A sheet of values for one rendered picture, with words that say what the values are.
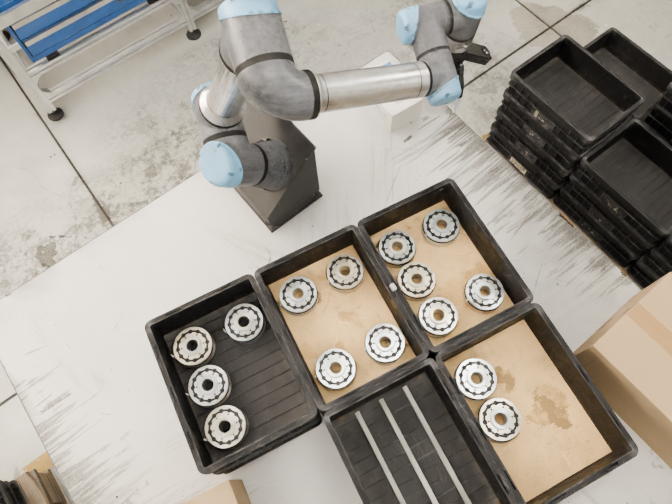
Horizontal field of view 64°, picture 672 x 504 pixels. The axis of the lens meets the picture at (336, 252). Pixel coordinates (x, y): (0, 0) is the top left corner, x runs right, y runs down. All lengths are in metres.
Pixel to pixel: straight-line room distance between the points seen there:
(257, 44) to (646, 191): 1.71
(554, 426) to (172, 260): 1.16
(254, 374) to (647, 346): 0.97
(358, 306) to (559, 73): 1.37
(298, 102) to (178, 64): 2.12
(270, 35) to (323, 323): 0.75
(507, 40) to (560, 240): 1.62
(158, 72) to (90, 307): 1.66
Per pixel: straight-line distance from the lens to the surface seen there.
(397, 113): 1.81
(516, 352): 1.49
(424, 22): 1.27
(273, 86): 1.04
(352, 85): 1.11
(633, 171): 2.41
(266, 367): 1.45
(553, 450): 1.48
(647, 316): 1.56
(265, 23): 1.08
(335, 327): 1.45
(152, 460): 1.63
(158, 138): 2.88
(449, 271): 1.52
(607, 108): 2.38
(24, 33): 2.88
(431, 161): 1.82
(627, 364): 1.51
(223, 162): 1.40
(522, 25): 3.27
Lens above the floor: 2.23
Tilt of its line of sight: 67 degrees down
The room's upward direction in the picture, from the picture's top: 5 degrees counter-clockwise
